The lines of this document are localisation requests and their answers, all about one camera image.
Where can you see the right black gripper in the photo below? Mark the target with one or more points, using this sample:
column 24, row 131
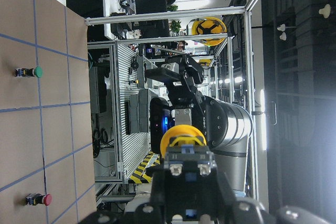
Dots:
column 181, row 74

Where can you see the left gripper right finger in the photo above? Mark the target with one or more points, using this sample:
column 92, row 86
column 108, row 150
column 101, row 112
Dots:
column 231, row 209

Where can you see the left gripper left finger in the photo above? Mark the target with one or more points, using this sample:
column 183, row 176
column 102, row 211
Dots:
column 153, row 211

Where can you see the yellow push button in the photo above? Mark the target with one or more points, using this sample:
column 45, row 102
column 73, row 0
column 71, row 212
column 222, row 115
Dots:
column 186, row 154

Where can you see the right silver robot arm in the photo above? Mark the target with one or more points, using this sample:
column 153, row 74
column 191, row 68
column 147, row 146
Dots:
column 226, row 126

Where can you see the red push button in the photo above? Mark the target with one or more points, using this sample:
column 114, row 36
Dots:
column 36, row 199

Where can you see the green push button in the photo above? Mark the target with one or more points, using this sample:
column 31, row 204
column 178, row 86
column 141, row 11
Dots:
column 29, row 72

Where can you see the yellow hard hat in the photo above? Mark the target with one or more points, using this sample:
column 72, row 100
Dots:
column 207, row 26

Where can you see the black monitor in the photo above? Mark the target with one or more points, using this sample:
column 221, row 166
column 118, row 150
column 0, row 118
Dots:
column 150, row 6

